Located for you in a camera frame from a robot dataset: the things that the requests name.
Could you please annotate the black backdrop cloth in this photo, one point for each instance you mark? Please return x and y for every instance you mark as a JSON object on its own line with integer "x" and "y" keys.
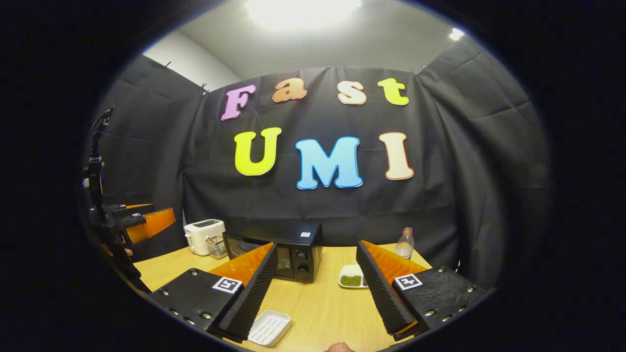
{"x": 464, "y": 171}

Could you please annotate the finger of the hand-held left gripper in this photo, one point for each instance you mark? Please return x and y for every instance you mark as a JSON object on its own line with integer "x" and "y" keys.
{"x": 129, "y": 211}
{"x": 154, "y": 225}

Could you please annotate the white toaster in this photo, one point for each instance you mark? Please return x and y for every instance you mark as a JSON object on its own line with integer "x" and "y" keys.
{"x": 200, "y": 237}

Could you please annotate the black electric oven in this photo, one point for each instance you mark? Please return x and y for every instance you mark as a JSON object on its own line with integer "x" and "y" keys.
{"x": 298, "y": 234}

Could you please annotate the white divided bean dish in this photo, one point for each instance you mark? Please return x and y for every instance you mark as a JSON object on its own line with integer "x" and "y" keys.
{"x": 349, "y": 279}

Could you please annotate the white ribbed tray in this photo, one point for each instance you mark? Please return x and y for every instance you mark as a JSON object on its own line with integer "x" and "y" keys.
{"x": 270, "y": 327}

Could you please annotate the small ceiling light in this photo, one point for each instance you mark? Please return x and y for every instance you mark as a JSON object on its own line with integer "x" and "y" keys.
{"x": 456, "y": 34}

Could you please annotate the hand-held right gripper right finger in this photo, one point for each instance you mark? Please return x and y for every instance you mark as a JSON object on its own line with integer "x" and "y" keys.
{"x": 384, "y": 298}

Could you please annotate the clear plastic bottle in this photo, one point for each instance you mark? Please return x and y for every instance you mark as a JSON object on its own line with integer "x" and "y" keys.
{"x": 405, "y": 247}

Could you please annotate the large ceiling light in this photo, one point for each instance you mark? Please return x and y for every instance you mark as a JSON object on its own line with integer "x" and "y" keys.
{"x": 303, "y": 12}

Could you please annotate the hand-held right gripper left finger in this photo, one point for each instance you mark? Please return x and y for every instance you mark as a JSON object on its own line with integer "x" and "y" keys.
{"x": 247, "y": 303}

